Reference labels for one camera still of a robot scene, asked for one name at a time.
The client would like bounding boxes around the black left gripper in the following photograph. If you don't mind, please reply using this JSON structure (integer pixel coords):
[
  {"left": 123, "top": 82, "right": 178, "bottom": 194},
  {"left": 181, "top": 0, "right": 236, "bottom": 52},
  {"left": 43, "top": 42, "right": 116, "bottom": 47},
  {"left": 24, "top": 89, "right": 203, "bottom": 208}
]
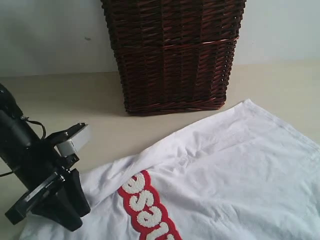
[{"left": 4, "top": 130, "right": 91, "bottom": 232}]

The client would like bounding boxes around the dark brown wicker basket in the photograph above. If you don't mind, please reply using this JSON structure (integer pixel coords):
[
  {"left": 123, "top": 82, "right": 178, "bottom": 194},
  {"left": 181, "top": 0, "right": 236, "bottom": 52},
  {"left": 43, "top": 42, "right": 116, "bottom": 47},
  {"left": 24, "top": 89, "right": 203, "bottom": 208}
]
[{"left": 101, "top": 0, "right": 246, "bottom": 115}]

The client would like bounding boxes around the white t-shirt with red lettering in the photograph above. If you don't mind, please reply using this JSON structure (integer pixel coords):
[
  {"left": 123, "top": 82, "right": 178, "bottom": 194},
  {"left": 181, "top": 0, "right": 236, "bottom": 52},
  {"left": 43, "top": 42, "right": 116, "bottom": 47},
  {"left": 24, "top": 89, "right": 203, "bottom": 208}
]
[{"left": 20, "top": 99, "right": 320, "bottom": 240}]

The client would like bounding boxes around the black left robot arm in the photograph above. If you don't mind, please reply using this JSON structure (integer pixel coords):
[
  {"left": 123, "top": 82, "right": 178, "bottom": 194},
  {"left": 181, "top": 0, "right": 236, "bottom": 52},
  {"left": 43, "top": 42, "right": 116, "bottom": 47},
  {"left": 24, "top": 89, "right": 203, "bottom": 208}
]
[{"left": 0, "top": 85, "right": 91, "bottom": 232}]

